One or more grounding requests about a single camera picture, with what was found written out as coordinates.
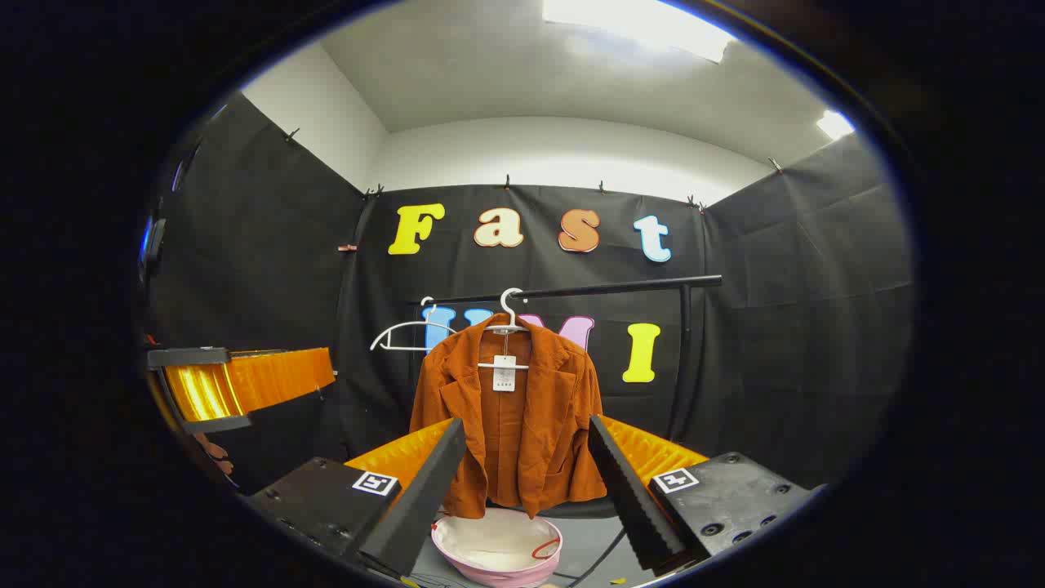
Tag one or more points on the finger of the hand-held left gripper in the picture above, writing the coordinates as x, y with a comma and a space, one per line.
269, 380

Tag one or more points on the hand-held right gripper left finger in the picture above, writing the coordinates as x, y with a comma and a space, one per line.
416, 498

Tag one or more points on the large ceiling light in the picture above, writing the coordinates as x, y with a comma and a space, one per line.
637, 20

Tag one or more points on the black clothes rack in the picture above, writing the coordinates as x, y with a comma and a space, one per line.
620, 288

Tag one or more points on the white plastic hanger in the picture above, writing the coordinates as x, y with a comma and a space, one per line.
408, 327
508, 314

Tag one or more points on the black backdrop cloth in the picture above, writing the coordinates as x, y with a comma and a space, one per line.
759, 327

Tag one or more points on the small ceiling light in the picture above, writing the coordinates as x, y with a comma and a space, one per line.
834, 124

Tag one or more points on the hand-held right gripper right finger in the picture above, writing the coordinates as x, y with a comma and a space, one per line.
633, 498

